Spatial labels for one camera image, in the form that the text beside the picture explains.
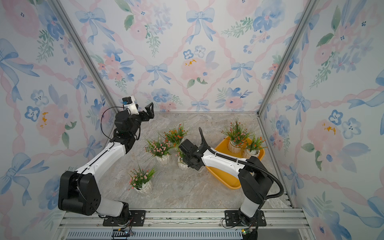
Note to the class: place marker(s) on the potted plant pink white pot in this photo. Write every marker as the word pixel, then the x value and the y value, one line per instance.
pixel 181 163

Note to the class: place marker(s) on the aluminium corner post left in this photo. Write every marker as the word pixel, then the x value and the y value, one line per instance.
pixel 81 49

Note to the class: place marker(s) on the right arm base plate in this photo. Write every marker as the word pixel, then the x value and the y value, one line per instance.
pixel 236 218

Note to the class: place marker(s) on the aluminium corner post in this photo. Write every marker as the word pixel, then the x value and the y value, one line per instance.
pixel 291 47
pixel 81 49

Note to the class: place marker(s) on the potted plant pink front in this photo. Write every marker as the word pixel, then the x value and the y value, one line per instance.
pixel 141 180

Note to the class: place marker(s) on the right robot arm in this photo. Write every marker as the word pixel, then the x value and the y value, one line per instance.
pixel 255 180

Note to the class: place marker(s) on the aluminium corner post right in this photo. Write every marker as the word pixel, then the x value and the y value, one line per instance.
pixel 291 47

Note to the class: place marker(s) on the potted plant pink flowers centre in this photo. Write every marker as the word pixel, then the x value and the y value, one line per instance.
pixel 160 150

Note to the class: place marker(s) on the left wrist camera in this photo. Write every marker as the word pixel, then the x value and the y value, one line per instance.
pixel 129 103

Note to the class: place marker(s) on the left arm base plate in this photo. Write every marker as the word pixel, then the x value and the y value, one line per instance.
pixel 133 218

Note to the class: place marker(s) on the yellow storage box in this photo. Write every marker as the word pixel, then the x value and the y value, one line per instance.
pixel 227 179

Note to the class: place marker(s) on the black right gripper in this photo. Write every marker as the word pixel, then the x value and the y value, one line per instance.
pixel 186 148

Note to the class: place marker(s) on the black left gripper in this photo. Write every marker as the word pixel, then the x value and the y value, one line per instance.
pixel 151 114

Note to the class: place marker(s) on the aluminium front rail frame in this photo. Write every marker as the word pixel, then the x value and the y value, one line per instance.
pixel 189 224

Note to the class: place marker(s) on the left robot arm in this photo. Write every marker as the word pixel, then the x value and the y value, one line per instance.
pixel 79 191

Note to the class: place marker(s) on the potted plant orange red flowers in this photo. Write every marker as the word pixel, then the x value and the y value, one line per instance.
pixel 254 147

